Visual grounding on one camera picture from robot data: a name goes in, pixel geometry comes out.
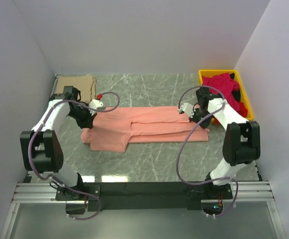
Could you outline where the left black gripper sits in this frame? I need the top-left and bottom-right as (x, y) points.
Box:
(68, 104), (97, 129)

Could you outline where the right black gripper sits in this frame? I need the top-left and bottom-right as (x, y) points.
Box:
(189, 108), (212, 129)

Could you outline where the pink t shirt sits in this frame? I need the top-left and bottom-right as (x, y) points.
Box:
(81, 106), (209, 152)

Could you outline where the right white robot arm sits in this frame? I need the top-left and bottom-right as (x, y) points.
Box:
(189, 86), (261, 199)

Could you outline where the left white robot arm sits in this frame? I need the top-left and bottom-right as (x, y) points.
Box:
(20, 86), (105, 200)

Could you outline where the brown cardboard sheet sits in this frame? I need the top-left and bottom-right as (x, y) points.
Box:
(54, 75), (97, 103)

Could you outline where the red t shirt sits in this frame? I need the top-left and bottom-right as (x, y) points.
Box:
(201, 72), (248, 118)

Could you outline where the yellow plastic bin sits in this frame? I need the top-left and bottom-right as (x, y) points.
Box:
(198, 69), (254, 120)

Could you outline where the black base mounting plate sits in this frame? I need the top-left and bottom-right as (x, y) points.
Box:
(55, 182), (233, 212)

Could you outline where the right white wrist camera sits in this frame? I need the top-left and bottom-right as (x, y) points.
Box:
(178, 103), (194, 118)

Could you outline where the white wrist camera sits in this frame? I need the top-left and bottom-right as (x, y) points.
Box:
(88, 99), (106, 112)
(178, 103), (194, 118)

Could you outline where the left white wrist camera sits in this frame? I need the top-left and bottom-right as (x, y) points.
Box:
(88, 99), (106, 112)

